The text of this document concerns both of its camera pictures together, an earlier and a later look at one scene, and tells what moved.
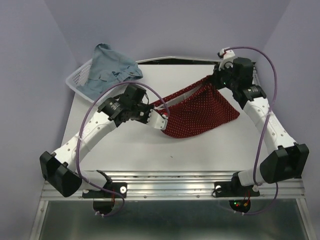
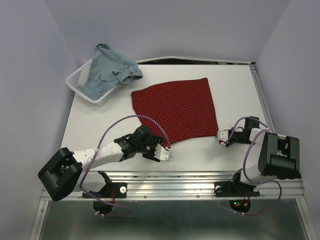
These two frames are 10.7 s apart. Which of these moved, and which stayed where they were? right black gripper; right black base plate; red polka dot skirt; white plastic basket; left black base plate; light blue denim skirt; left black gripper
Moved: red polka dot skirt; right black gripper; left black gripper
Stayed: light blue denim skirt; right black base plate; left black base plate; white plastic basket
